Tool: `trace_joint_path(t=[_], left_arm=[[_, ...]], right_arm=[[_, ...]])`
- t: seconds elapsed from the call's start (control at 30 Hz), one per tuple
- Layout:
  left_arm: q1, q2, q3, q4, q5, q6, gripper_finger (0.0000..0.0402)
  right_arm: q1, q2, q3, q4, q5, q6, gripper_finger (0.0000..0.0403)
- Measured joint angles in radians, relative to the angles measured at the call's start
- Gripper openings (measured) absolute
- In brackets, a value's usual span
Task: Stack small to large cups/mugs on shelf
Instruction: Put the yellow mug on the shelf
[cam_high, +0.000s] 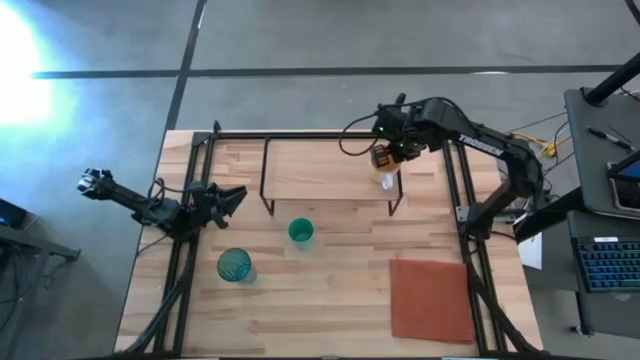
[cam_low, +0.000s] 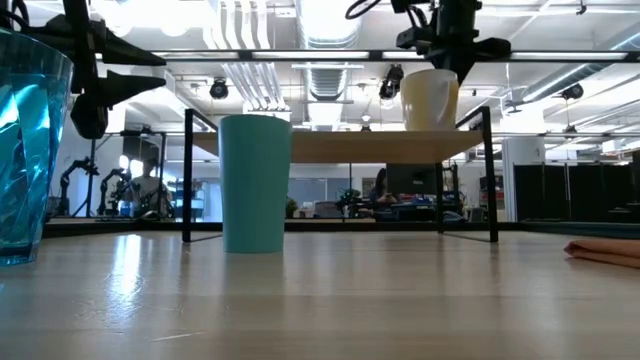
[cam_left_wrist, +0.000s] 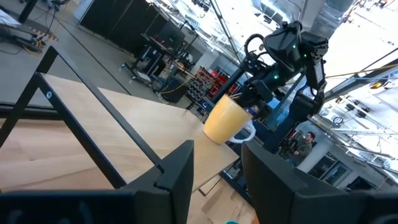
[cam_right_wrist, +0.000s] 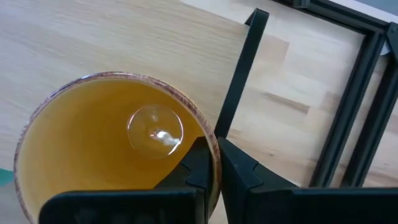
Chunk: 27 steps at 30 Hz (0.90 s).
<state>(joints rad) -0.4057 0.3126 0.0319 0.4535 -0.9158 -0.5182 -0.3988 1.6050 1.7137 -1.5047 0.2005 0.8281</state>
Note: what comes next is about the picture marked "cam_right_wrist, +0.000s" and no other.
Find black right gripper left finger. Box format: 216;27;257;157
38;136;213;224

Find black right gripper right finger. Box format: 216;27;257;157
217;137;398;224

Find amber translucent plastic cup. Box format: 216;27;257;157
13;71;223;224

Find teal tape piece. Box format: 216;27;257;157
0;168;15;187

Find black metal shelf frame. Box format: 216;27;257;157
213;0;398;189

